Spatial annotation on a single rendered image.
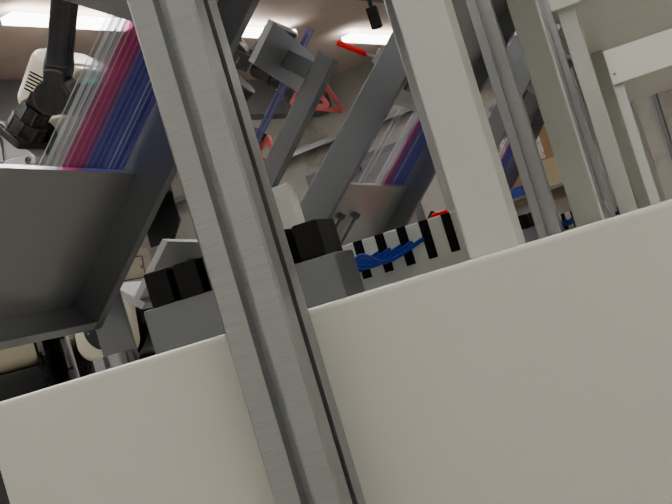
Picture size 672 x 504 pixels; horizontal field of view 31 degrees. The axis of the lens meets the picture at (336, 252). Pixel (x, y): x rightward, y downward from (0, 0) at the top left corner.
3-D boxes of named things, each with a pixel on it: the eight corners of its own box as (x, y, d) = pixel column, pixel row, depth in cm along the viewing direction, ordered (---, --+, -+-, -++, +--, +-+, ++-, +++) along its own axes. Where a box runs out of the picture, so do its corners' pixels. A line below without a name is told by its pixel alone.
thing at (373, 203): (285, 274, 228) (272, 265, 229) (375, 257, 291) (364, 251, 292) (333, 187, 224) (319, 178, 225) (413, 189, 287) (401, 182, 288)
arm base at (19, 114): (23, 127, 273) (-11, 126, 261) (40, 97, 270) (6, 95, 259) (50, 149, 270) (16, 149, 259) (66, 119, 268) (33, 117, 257)
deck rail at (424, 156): (381, 267, 291) (360, 254, 292) (383, 267, 292) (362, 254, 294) (529, 2, 278) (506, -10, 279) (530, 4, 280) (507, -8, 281)
